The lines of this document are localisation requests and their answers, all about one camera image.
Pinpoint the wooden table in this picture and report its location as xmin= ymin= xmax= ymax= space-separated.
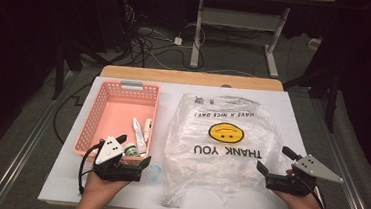
xmin=99 ymin=64 xmax=286 ymax=93

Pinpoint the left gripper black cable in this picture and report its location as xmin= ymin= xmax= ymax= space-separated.
xmin=76 ymin=140 xmax=104 ymax=198

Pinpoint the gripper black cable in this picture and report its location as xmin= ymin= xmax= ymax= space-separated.
xmin=300 ymin=177 xmax=333 ymax=209
xmin=76 ymin=140 xmax=104 ymax=198

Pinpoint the black metal stand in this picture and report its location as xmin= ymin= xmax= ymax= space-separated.
xmin=50 ymin=37 xmax=86 ymax=103
xmin=280 ymin=58 xmax=343 ymax=134

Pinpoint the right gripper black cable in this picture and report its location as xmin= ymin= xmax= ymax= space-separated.
xmin=300 ymin=177 xmax=333 ymax=209

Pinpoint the clear smiley plastic bag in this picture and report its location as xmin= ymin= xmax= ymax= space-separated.
xmin=158 ymin=90 xmax=296 ymax=209

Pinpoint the person's right hand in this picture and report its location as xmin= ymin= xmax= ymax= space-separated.
xmin=271 ymin=168 xmax=325 ymax=209

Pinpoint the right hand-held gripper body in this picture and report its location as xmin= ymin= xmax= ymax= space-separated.
xmin=264 ymin=150 xmax=346 ymax=201

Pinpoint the person's left hand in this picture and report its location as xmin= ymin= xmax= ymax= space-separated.
xmin=80 ymin=169 xmax=132 ymax=209

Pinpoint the small white bottle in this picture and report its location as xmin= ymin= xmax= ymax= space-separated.
xmin=141 ymin=117 xmax=153 ymax=144

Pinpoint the small clear blue ring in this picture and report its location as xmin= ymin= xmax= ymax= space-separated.
xmin=146 ymin=163 xmax=164 ymax=184

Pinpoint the tangle of floor cables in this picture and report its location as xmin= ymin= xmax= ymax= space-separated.
xmin=112 ymin=0 xmax=213 ymax=74

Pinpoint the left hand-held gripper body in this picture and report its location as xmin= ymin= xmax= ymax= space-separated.
xmin=91 ymin=134 xmax=147 ymax=184

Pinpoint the pink plastic basket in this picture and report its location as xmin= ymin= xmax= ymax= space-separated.
xmin=71 ymin=76 xmax=161 ymax=168

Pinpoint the black floor cable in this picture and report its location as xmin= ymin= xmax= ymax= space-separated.
xmin=50 ymin=79 xmax=93 ymax=147

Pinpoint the green and white bottle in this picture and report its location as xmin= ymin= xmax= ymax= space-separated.
xmin=123 ymin=142 xmax=140 ymax=158

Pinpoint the white squeeze tube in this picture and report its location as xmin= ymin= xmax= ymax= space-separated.
xmin=129 ymin=116 xmax=150 ymax=156

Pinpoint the white metal desk frame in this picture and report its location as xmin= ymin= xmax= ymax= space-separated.
xmin=175 ymin=0 xmax=337 ymax=83

